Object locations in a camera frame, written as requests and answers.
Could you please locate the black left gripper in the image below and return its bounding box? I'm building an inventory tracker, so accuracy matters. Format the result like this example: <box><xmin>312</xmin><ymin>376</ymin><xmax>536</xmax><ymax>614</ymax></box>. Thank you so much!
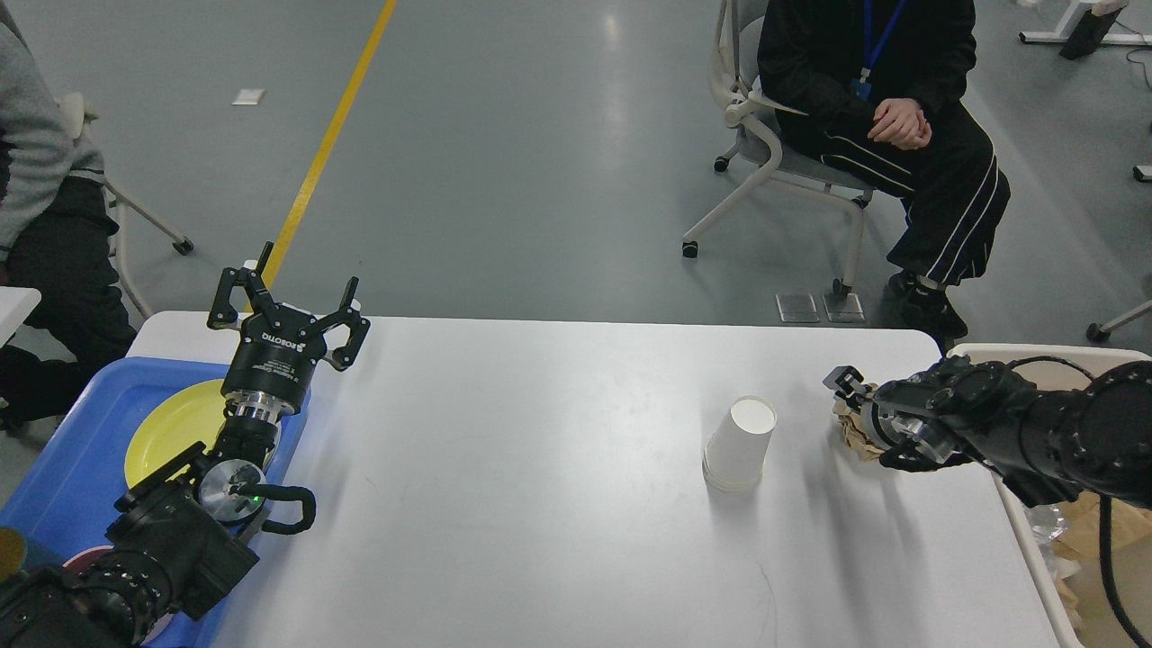
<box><xmin>207</xmin><ymin>241</ymin><xmax>372</xmax><ymax>417</ymax></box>

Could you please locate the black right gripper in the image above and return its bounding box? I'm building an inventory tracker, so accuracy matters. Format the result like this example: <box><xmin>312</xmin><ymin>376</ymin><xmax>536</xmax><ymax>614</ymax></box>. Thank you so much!
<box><xmin>823</xmin><ymin>366</ymin><xmax>955</xmax><ymax>469</ymax></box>

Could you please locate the brown paper ball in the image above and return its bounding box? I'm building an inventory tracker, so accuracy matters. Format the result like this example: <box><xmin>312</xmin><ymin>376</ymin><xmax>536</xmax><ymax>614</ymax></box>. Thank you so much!
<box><xmin>832</xmin><ymin>398</ymin><xmax>888</xmax><ymax>464</ymax></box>

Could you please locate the yellow plastic plate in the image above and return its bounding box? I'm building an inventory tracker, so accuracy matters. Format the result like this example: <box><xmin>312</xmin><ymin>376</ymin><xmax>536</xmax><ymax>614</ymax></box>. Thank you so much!
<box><xmin>123</xmin><ymin>378</ymin><xmax>228</xmax><ymax>488</ymax></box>

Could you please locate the white paper cup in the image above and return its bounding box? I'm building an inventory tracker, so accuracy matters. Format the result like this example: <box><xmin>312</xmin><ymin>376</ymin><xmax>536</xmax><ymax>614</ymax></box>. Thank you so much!
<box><xmin>702</xmin><ymin>395</ymin><xmax>778</xmax><ymax>492</ymax></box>

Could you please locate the dark teal mug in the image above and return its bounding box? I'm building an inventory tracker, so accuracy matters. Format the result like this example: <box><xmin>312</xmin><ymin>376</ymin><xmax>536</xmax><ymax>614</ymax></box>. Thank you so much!
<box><xmin>0</xmin><ymin>526</ymin><xmax>32</xmax><ymax>582</ymax></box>

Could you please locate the brown paper bag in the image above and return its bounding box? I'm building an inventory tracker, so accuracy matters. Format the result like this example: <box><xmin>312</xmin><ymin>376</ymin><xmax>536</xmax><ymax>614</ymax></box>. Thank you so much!
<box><xmin>1049</xmin><ymin>492</ymin><xmax>1151</xmax><ymax>631</ymax></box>

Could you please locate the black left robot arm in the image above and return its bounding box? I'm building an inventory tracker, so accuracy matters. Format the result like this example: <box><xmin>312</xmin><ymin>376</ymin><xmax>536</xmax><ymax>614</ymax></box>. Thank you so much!
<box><xmin>3</xmin><ymin>243</ymin><xmax>370</xmax><ymax>647</ymax></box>

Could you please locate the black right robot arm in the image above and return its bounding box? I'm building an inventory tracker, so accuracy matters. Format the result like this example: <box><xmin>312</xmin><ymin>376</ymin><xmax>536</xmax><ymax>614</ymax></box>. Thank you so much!
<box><xmin>823</xmin><ymin>355</ymin><xmax>1151</xmax><ymax>647</ymax></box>

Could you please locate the metal floor socket plate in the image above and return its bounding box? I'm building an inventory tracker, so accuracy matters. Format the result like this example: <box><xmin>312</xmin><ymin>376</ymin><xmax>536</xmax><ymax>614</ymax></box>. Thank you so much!
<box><xmin>775</xmin><ymin>292</ymin><xmax>823</xmax><ymax>324</ymax></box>

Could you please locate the beige plastic bin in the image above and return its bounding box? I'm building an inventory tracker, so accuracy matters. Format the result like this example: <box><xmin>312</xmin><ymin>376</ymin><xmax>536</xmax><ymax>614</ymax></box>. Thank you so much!
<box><xmin>947</xmin><ymin>342</ymin><xmax>1149</xmax><ymax>647</ymax></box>

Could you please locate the white paper scrap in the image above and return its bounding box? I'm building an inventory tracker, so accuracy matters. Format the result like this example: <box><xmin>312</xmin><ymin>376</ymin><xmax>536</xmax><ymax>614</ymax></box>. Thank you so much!
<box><xmin>232</xmin><ymin>86</ymin><xmax>266</xmax><ymax>107</ymax></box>

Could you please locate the person in black trousers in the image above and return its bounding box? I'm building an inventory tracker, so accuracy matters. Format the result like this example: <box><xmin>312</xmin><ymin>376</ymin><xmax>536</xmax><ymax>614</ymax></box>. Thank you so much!
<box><xmin>1</xmin><ymin>12</ymin><xmax>136</xmax><ymax>435</ymax></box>

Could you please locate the white side table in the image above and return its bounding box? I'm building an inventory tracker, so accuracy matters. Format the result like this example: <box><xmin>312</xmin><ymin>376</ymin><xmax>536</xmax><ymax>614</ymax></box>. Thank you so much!
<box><xmin>0</xmin><ymin>286</ymin><xmax>41</xmax><ymax>347</ymax></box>

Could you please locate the person in striped black tracksuit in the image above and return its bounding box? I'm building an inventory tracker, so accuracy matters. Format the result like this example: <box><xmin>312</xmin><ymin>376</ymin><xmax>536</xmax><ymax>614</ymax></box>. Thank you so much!
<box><xmin>757</xmin><ymin>1</ymin><xmax>1011</xmax><ymax>342</ymax></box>

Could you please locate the white office chair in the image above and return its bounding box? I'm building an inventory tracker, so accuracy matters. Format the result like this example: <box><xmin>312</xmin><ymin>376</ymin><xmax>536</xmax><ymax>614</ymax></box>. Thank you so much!
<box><xmin>680</xmin><ymin>1</ymin><xmax>876</xmax><ymax>300</ymax></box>

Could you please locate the white desk leg base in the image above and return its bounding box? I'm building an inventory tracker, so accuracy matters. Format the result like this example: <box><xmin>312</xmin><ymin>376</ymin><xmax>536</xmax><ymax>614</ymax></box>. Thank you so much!
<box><xmin>1017</xmin><ymin>1</ymin><xmax>1151</xmax><ymax>48</ymax></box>

